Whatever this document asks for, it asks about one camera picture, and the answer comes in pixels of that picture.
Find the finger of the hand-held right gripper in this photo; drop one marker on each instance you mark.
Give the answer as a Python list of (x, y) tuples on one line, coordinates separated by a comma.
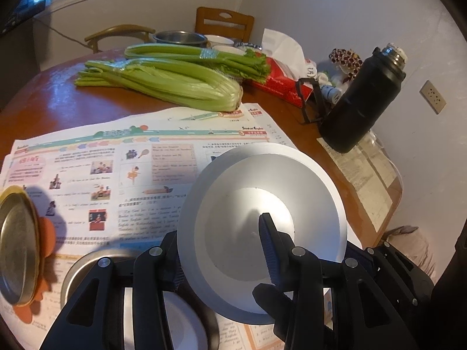
[(401, 280)]

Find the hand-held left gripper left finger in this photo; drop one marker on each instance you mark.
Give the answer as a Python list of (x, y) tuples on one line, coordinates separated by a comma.
[(171, 262)]

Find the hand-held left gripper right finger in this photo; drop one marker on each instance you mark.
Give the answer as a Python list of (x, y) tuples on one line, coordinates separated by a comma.
[(270, 251)]

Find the steel bowl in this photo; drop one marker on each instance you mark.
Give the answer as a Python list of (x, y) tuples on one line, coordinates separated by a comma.
[(76, 269)]

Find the orange flower-shaped plate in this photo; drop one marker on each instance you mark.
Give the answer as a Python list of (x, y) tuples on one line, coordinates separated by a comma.
[(47, 233)]

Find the yellow shell-shaped plate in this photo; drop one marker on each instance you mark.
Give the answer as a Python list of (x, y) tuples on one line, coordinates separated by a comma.
[(12, 188)]

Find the beige cloth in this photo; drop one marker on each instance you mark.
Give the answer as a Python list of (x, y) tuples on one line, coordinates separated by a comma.
[(412, 251)]

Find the printed newspaper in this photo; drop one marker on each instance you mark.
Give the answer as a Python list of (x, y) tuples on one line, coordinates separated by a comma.
[(164, 189)]

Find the printed paper sheet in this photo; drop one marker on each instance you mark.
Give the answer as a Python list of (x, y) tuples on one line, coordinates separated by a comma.
[(368, 178)]

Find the red tissue box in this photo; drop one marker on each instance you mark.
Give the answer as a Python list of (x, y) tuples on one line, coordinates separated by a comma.
[(281, 80)]

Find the celery bunch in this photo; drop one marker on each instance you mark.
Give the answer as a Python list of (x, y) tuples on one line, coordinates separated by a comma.
[(175, 51), (175, 87)]

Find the black thermos bottle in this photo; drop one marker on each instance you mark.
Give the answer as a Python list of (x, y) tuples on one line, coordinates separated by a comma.
[(361, 98)]

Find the small white cup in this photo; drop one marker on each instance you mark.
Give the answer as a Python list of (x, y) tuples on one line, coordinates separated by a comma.
[(311, 68)]

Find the brown white beaded ornament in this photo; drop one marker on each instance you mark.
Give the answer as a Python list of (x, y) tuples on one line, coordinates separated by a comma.
[(344, 62)]

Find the white tissue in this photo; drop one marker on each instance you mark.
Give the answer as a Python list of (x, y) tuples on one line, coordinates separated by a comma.
[(282, 45)]

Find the blue patterned bowl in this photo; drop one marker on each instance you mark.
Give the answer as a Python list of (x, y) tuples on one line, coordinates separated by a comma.
[(248, 45)]

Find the steel pot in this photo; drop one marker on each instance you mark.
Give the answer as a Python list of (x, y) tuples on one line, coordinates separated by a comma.
[(178, 39)]

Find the wooden chair with cutout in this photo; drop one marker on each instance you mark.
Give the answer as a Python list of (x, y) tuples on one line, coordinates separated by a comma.
[(224, 23)]

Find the curved wooden armchair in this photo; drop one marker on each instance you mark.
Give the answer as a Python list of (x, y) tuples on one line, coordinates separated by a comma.
[(120, 31)]

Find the black plastic frame holder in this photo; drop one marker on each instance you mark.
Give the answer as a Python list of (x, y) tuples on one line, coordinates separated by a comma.
[(318, 96)]

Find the wall socket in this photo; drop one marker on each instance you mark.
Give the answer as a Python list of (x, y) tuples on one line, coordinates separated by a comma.
[(433, 96)]

